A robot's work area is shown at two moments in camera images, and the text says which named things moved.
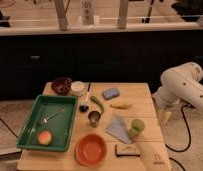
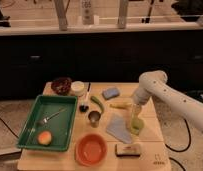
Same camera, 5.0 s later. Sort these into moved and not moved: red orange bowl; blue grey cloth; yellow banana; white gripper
Moved: white gripper
Not moved: yellow banana; blue grey cloth; red orange bowl
